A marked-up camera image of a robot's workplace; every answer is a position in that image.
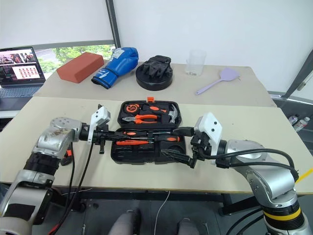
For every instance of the black orange utility knife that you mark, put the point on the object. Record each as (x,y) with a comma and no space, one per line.
(155,109)

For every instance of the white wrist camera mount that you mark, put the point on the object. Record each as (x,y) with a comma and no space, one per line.
(210,124)
(101,116)

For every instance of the black round disc base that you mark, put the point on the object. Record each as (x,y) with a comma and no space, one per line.
(154,83)

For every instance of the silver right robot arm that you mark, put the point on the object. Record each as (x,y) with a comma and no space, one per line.
(266,176)

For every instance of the orange tester pen screwdriver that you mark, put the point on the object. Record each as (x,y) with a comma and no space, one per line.
(133,142)

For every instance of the open laptop computer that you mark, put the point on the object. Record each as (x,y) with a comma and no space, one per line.
(20,71)

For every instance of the grey window frame post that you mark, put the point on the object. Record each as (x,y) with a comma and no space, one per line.
(113,24)

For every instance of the purple silicone spatula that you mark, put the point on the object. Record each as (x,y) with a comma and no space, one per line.
(228,74)

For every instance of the thick black orange screwdriver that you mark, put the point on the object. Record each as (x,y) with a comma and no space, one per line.
(168,139)

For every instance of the slim orange black screwdriver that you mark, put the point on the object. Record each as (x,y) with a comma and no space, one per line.
(130,133)

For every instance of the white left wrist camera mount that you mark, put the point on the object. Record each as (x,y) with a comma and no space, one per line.
(101,116)

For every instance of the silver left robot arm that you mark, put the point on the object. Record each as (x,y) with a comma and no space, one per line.
(52,142)

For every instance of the blue boxing glove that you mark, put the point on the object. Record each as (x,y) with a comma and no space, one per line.
(117,66)

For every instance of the clear plastic measuring cup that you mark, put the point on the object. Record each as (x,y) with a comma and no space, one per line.
(195,63)

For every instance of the black work gloves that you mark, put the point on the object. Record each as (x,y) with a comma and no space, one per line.
(157,64)

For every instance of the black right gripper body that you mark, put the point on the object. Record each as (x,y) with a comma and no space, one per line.
(201,147)

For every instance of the black orange small tool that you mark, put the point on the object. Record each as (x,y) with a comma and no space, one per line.
(66,160)

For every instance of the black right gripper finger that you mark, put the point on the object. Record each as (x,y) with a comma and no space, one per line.
(179,157)
(184,131)

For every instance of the black table frame bar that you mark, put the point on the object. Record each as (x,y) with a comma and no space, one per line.
(151,197)

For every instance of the clear plastic water bottle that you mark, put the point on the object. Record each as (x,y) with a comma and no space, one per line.
(302,123)
(293,119)

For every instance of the dark metal stand leg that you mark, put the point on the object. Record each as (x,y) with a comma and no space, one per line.
(299,73)

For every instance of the black orange tape measure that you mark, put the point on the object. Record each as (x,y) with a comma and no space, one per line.
(130,108)

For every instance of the red foam brick block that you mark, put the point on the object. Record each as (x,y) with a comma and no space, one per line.
(80,66)

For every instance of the black plastic tool case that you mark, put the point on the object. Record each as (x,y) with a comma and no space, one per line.
(137,154)

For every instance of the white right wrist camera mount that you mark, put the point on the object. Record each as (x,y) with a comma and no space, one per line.
(210,124)

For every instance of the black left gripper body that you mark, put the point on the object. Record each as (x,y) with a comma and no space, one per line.
(102,143)

